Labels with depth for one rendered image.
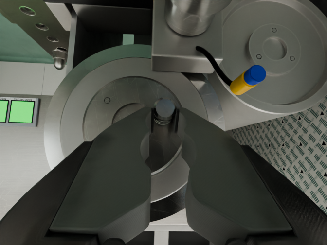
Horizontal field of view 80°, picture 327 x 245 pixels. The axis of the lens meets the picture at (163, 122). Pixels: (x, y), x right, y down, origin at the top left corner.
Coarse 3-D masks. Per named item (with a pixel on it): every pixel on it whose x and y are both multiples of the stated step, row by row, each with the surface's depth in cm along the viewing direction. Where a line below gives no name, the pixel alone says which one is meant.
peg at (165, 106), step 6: (156, 102) 12; (162, 102) 12; (168, 102) 12; (174, 102) 12; (156, 108) 11; (162, 108) 11; (168, 108) 12; (174, 108) 12; (156, 114) 12; (162, 114) 11; (168, 114) 11; (174, 114) 12; (156, 120) 13; (162, 120) 12; (168, 120) 12
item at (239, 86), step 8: (200, 48) 13; (208, 56) 12; (216, 64) 12; (248, 72) 9; (256, 72) 9; (264, 72) 9; (224, 80) 12; (240, 80) 10; (248, 80) 9; (256, 80) 9; (232, 88) 11; (240, 88) 10; (248, 88) 10
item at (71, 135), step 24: (96, 72) 16; (120, 72) 16; (144, 72) 16; (168, 72) 16; (72, 96) 15; (192, 96) 16; (72, 120) 15; (72, 144) 15; (168, 168) 15; (168, 192) 15
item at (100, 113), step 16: (128, 80) 14; (144, 80) 15; (96, 96) 14; (112, 96) 14; (128, 96) 14; (144, 96) 14; (160, 96) 14; (96, 112) 14; (112, 112) 14; (128, 112) 15; (96, 128) 14; (160, 128) 14; (160, 144) 14; (176, 144) 14; (160, 160) 14
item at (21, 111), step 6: (12, 102) 47; (18, 102) 47; (24, 102) 47; (30, 102) 47; (12, 108) 47; (18, 108) 47; (24, 108) 47; (30, 108) 47; (12, 114) 47; (18, 114) 47; (24, 114) 47; (30, 114) 47; (12, 120) 46; (18, 120) 46; (24, 120) 47; (30, 120) 47
